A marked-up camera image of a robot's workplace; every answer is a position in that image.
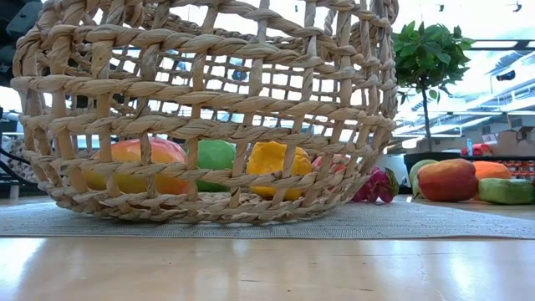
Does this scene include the green cucumber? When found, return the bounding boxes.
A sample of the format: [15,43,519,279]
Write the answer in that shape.
[477,178,535,206]

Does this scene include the white container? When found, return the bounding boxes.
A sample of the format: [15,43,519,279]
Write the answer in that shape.
[375,153,409,185]

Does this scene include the green pear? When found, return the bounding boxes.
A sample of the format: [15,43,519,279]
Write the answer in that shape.
[408,158,439,200]

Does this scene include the red strawberry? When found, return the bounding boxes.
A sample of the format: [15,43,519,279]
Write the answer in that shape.
[311,153,350,173]

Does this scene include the red storage bins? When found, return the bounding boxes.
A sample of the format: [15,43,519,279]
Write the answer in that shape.
[499,161,535,181]

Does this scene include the woven straw basket with handles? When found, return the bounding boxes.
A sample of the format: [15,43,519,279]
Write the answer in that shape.
[10,0,400,226]

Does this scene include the orange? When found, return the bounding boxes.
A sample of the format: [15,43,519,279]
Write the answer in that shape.
[471,161,513,183]

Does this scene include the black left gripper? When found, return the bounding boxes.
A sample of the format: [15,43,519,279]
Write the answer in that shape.
[0,0,43,88]

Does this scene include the red orange mango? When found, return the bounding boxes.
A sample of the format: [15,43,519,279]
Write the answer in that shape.
[83,137,189,196]

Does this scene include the small red container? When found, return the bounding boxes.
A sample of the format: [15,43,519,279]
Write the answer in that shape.
[461,142,493,156]

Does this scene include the red yellow peach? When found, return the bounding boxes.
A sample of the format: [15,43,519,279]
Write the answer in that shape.
[416,157,480,203]

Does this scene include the grey woven placemat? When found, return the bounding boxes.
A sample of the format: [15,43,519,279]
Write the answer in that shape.
[0,200,535,240]

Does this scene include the yellow bell pepper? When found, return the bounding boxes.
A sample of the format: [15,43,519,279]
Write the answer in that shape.
[245,140,313,201]

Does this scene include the purple grape bunch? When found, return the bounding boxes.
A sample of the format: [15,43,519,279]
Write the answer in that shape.
[350,166,400,205]

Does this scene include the green apple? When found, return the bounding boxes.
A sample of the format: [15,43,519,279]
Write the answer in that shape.
[195,140,237,193]

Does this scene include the cardboard box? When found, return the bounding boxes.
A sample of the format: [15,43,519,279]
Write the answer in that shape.
[497,125,535,156]

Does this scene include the green potted plant black pot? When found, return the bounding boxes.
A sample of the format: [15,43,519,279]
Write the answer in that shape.
[392,20,476,196]

